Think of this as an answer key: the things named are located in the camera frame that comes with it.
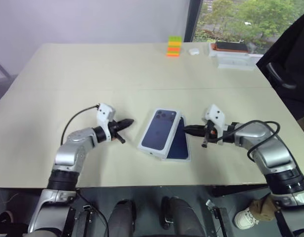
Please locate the black bracket with metal clip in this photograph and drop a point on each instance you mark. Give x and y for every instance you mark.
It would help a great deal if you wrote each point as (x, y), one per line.
(217, 217)
(86, 217)

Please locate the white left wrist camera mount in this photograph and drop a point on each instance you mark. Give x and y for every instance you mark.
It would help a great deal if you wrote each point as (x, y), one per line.
(105, 114)

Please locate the black office chair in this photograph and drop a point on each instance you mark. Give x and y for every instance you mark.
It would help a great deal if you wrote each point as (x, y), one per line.
(290, 61)

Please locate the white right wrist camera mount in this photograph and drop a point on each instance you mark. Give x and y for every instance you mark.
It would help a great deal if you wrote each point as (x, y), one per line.
(216, 114)

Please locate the white phone box base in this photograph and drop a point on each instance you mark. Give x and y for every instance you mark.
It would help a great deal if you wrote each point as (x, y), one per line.
(177, 160)

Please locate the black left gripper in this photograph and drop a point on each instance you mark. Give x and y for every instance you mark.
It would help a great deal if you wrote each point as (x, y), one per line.
(114, 129)

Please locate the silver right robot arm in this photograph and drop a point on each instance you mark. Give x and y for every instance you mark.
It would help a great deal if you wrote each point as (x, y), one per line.
(273, 153)

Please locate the small white earbud case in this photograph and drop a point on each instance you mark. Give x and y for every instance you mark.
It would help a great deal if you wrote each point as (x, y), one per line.
(194, 51)

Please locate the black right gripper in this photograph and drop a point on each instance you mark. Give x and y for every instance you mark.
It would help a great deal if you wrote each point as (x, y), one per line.
(210, 133)

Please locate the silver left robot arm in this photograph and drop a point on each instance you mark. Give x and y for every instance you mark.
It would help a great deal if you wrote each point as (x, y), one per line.
(67, 153)

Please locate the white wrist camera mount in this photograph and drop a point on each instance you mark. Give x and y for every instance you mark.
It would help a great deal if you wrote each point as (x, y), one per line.
(105, 114)
(216, 114)

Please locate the dark rounded shape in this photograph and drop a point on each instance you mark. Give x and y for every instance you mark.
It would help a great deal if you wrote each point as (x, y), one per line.
(123, 219)
(184, 219)

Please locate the dark window frame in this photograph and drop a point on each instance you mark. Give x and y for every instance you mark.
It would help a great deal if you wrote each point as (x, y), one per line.
(193, 19)

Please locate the white sneaker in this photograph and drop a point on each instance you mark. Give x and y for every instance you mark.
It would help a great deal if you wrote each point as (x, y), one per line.
(245, 217)

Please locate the tan trouser leg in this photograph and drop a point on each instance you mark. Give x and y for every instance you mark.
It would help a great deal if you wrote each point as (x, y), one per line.
(263, 205)

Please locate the dark blue smartphone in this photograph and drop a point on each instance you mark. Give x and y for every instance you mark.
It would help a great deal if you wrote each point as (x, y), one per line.
(179, 145)

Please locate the green and orange block stack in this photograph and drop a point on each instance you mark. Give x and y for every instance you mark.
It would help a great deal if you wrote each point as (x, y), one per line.
(174, 47)

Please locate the black phone with orange edge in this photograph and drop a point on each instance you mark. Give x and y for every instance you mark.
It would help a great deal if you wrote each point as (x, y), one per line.
(230, 46)

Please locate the white phone box lid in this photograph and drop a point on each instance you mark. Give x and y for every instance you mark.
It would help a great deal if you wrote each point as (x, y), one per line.
(156, 133)

